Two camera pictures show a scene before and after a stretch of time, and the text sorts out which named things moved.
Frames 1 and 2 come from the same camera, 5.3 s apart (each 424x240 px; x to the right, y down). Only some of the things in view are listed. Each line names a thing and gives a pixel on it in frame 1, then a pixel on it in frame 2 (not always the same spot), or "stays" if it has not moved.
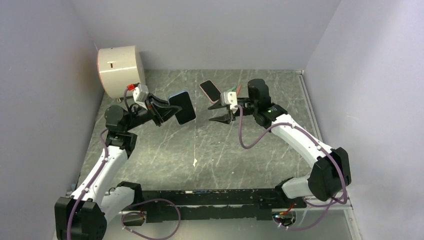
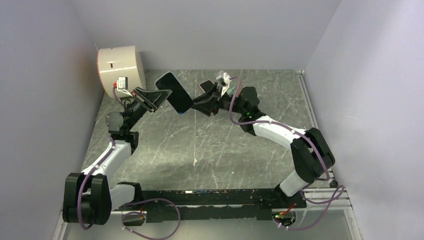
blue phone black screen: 183,101 → 179,99
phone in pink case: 211,90 stays
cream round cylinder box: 119,67 stays
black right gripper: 225,118 → 207,108
